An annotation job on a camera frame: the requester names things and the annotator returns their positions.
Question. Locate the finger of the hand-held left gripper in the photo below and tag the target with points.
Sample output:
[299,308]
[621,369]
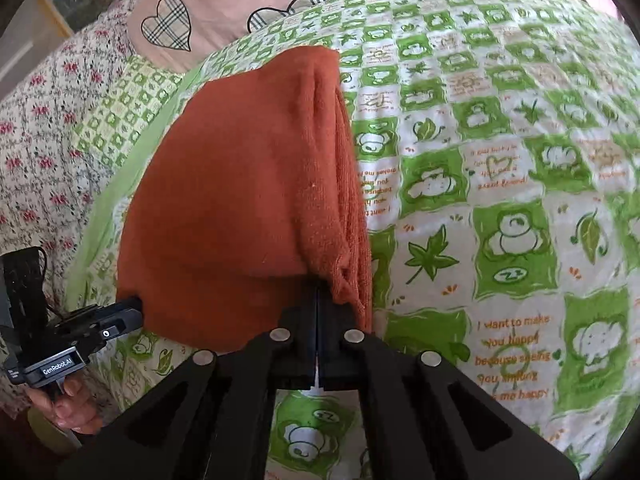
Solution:
[127,316]

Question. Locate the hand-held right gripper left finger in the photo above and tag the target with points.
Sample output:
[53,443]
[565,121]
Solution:
[300,320]

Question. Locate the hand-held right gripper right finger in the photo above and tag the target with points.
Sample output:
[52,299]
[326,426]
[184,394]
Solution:
[332,325]

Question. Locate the orange knit sweater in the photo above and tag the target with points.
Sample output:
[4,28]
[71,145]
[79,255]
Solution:
[225,200]

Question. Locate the person's left hand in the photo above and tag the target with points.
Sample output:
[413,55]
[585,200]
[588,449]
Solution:
[75,412]

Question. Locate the floral bedsheet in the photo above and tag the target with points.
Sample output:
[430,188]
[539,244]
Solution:
[45,160]

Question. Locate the green checkered quilt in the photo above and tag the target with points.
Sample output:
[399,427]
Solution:
[500,160]

